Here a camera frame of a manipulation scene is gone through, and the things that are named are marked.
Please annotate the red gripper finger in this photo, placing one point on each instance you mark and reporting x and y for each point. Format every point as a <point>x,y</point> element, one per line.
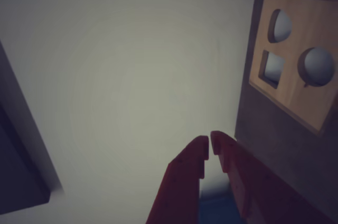
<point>258,187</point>
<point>182,181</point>

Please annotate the wooden shape sorter box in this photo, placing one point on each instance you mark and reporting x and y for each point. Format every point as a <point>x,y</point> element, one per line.
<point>311,10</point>

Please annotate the blue table clamp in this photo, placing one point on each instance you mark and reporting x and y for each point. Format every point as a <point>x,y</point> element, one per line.
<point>216,210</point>

